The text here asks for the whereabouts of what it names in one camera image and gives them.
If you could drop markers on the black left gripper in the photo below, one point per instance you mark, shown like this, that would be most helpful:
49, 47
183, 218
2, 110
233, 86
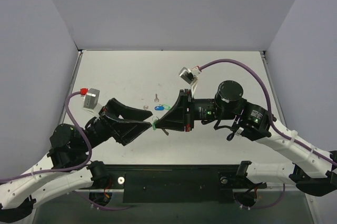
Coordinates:
106, 118

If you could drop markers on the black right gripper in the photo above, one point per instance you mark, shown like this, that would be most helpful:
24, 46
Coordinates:
188, 110

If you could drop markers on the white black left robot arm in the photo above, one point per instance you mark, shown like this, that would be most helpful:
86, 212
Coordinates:
68, 165

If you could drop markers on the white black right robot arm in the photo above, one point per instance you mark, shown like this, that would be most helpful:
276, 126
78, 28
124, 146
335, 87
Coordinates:
311, 170

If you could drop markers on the green framed key tag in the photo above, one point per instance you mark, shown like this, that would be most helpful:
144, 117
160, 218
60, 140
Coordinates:
166, 107

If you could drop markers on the blue plastic key fob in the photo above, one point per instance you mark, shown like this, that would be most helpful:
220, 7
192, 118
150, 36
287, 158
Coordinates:
159, 108

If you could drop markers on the dark grey key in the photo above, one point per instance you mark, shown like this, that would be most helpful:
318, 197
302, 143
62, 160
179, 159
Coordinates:
156, 98

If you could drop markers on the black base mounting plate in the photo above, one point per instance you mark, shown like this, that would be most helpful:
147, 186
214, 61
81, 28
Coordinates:
174, 183

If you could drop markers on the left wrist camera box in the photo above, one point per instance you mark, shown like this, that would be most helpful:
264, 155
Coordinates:
91, 98

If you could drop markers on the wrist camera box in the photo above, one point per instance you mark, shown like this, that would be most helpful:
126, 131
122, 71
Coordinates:
91, 98
189, 75

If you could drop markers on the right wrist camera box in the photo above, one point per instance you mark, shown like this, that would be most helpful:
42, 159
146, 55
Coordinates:
189, 75

